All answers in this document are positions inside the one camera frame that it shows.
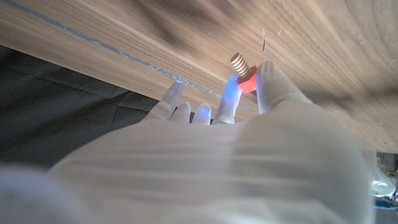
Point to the red-headed wooden screw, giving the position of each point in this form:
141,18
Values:
248,84

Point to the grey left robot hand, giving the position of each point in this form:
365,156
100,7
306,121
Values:
382,186

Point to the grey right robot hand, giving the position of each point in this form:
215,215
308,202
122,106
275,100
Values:
217,174

